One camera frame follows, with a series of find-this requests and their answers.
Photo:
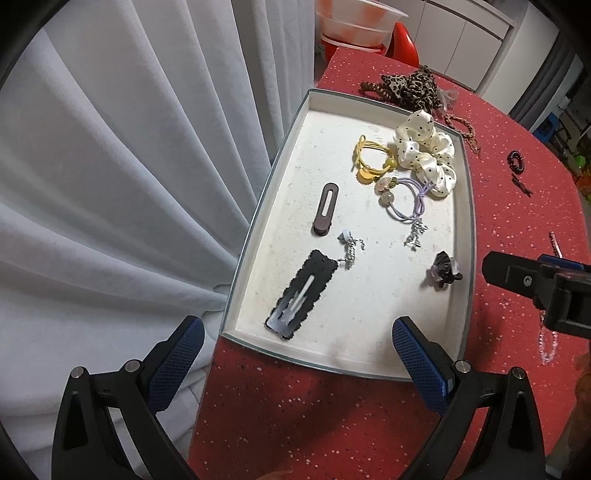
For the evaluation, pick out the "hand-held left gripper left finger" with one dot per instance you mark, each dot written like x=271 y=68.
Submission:
x=178 y=364

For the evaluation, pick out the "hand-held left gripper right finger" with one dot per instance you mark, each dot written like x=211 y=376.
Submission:
x=418 y=364

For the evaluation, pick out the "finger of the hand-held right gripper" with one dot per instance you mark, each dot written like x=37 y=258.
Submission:
x=512 y=274
x=563 y=264

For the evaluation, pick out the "dark translucent claw clip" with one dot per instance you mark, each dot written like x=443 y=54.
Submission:
x=442 y=271

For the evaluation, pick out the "black scalloped snap clip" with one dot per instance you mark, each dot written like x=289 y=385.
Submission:
x=314 y=272

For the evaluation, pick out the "silver pearl earring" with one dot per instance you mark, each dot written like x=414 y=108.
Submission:
x=344 y=237

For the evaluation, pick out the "white polka dot scrunchie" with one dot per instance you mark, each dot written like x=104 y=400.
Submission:
x=427 y=154

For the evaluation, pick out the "brown long hair clip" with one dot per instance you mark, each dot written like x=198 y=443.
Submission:
x=318 y=224

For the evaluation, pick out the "white tray with grey rim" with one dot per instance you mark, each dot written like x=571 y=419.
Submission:
x=323 y=152

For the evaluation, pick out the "pink beaded hair clip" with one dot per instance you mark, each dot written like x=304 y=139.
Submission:
x=555 y=244

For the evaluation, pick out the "small black hair clip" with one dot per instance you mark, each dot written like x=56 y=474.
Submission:
x=521 y=184

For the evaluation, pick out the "blue plastic stool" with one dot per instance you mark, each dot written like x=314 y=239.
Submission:
x=548 y=129

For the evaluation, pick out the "white curtain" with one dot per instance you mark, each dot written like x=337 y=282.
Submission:
x=129 y=184

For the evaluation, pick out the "clear hair claw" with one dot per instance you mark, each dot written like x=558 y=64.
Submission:
x=448 y=99

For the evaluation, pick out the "leopard print scrunchie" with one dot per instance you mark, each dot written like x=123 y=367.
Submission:
x=415 y=87

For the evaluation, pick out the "white cabinet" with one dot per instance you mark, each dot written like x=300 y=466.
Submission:
x=461 y=37

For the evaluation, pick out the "red plastic stool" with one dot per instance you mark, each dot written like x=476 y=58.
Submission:
x=406 y=44

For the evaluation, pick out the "red plastic basin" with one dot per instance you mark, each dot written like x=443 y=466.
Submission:
x=355 y=45

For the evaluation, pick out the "clear plastic basin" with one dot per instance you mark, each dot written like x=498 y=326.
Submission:
x=355 y=21

